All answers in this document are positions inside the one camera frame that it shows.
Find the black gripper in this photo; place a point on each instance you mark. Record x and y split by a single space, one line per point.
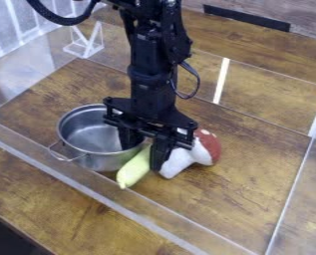
168 123

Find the light green plush spoon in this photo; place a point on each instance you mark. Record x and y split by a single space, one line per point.
134 169

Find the small stainless steel pot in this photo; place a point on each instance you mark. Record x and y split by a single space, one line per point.
88 142

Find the plush red cap mushroom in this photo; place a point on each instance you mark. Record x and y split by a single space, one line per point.
203 153

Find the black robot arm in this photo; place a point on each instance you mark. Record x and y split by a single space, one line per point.
159 48

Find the clear acrylic front barrier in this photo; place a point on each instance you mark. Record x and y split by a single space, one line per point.
160 220

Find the clear acrylic barrier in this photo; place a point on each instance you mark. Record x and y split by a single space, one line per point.
255 71
160 220

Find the clear acrylic back barrier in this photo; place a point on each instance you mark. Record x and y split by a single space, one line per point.
255 71

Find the black bar on table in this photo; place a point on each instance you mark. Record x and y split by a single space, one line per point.
246 18

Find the clear acrylic triangle bracket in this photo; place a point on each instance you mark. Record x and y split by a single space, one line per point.
85 47

